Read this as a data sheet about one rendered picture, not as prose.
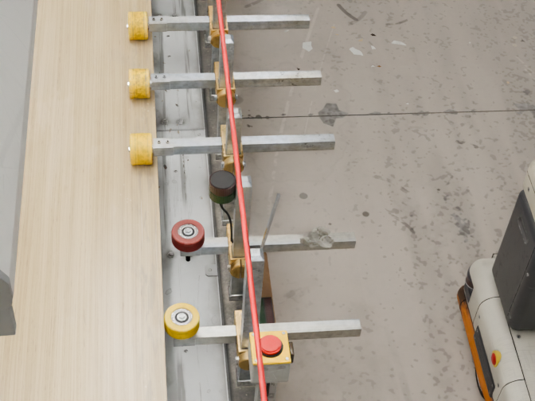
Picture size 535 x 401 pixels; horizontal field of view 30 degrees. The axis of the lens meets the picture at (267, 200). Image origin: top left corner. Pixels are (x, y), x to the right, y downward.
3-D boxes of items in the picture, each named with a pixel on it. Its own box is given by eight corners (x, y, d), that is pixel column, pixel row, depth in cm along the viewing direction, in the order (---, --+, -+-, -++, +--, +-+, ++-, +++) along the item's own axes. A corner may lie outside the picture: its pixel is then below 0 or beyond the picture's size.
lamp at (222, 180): (232, 231, 240) (235, 169, 224) (234, 250, 236) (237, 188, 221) (208, 232, 240) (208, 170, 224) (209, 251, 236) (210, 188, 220)
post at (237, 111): (234, 233, 278) (240, 105, 242) (235, 243, 276) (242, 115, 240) (221, 233, 277) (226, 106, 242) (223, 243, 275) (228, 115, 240)
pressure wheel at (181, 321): (179, 324, 235) (179, 294, 227) (206, 341, 232) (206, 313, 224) (157, 346, 231) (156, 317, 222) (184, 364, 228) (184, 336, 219)
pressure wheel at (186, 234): (203, 247, 251) (203, 216, 243) (205, 271, 246) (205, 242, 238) (171, 247, 250) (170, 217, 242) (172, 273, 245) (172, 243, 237)
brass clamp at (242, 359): (256, 321, 236) (258, 309, 233) (263, 370, 227) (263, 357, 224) (231, 322, 236) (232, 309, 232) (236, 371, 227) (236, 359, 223)
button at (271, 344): (279, 338, 184) (280, 333, 182) (282, 356, 181) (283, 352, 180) (258, 340, 183) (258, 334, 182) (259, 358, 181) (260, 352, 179)
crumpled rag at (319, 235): (332, 226, 250) (333, 220, 248) (336, 247, 245) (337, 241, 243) (297, 227, 249) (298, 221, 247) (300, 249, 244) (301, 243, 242)
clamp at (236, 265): (245, 235, 251) (246, 222, 248) (251, 278, 242) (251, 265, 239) (223, 236, 251) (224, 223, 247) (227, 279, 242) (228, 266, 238)
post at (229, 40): (228, 162, 292) (233, 32, 257) (228, 170, 290) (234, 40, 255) (216, 162, 292) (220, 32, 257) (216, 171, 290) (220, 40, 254)
